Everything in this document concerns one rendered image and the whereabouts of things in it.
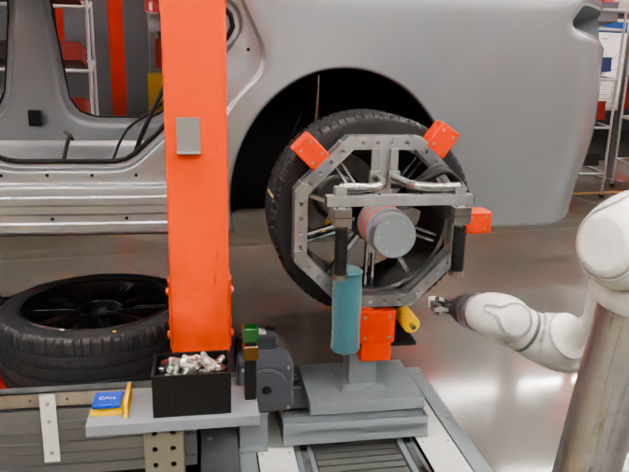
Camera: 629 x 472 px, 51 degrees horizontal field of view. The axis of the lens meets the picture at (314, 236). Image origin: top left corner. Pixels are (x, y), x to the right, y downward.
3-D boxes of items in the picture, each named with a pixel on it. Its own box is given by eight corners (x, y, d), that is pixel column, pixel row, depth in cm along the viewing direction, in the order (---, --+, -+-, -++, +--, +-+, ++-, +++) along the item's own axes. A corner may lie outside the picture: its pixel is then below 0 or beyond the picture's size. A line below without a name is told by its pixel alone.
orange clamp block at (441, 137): (434, 155, 208) (451, 132, 207) (443, 159, 200) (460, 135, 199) (417, 142, 206) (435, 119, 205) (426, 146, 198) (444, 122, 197)
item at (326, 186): (373, 235, 255) (379, 152, 247) (379, 240, 248) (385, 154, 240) (292, 234, 250) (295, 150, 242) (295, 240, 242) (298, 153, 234)
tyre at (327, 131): (438, 289, 247) (455, 110, 230) (461, 313, 225) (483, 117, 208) (262, 292, 236) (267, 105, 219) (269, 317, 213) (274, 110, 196)
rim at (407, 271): (419, 271, 244) (431, 133, 231) (442, 291, 221) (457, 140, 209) (285, 272, 235) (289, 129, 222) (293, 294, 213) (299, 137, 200)
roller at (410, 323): (395, 303, 241) (396, 288, 240) (421, 335, 213) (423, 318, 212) (380, 303, 240) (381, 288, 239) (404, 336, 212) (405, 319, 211)
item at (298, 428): (397, 388, 262) (398, 365, 260) (427, 437, 228) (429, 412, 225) (271, 396, 254) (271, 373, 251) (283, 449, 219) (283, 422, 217)
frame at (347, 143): (451, 297, 220) (464, 134, 206) (459, 304, 214) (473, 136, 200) (289, 303, 211) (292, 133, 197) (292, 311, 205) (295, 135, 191)
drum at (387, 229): (396, 241, 212) (398, 198, 208) (416, 259, 192) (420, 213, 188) (353, 242, 210) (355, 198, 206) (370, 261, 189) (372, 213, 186)
